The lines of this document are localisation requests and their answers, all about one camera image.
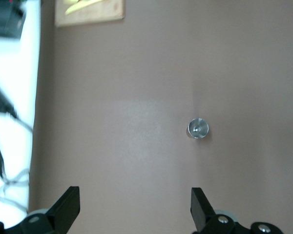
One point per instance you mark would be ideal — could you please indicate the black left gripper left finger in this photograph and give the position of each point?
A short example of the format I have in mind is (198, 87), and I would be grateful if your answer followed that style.
(61, 214)

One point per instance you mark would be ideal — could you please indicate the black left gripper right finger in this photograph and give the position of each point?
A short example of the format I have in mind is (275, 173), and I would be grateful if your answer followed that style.
(202, 214)

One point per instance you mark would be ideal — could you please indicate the steel jigger measuring cup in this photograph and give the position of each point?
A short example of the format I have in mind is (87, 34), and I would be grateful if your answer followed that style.
(197, 128)

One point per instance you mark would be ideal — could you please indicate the brown table cover sheet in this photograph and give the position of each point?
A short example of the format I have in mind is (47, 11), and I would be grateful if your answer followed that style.
(136, 73)

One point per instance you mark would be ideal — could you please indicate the dark box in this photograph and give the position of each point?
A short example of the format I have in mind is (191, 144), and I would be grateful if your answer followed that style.
(5, 17)

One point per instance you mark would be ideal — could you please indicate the yellow plastic knife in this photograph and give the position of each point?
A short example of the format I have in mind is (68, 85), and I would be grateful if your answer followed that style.
(80, 7)

